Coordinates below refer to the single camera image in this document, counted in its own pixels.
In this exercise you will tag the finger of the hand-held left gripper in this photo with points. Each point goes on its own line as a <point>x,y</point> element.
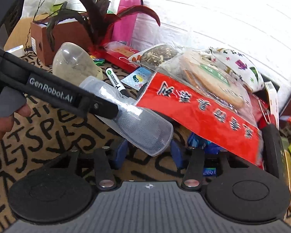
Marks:
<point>99,106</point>

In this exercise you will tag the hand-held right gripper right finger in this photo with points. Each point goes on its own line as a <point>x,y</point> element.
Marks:
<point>177,153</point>

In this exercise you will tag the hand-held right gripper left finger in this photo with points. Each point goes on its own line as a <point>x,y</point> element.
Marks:
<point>121,150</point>

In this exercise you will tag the clear plastic package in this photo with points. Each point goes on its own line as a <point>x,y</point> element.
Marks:
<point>140,128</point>

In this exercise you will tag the black marker white label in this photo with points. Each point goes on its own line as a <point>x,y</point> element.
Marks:
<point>114,79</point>

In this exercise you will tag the blue gum container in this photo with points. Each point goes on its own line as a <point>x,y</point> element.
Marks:
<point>196,140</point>

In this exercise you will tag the person's left hand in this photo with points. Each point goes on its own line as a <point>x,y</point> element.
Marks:
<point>2,126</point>

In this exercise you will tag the clear plastic bottle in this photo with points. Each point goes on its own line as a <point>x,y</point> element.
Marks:
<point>72,60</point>

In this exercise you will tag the green candy wrapper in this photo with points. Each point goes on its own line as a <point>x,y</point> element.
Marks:
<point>98,60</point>

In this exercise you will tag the small blue white sachet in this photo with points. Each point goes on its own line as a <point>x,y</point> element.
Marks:
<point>135,77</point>

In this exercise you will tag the cookie bag red label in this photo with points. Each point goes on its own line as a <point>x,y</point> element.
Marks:
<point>196,109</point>

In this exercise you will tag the long red box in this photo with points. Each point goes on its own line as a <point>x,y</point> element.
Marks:
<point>118,58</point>

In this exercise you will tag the small brown box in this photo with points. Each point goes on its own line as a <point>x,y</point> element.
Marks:
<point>63,36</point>

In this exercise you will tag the tan cardboard sheet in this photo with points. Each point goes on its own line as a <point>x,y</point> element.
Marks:
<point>19,34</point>

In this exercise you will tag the clear bag of dried herbs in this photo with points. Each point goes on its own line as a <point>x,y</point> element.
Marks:
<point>155,54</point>

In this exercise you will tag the pink thermos bottle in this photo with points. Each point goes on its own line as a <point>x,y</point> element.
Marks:
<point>125,24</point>

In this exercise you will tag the dark red artificial plant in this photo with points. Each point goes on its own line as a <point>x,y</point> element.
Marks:
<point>97,12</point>

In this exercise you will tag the floral fabric pouch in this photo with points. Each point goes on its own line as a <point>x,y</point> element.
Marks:
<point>240,65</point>

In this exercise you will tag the white carton red print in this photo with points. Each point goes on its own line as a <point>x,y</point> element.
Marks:
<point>271,94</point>

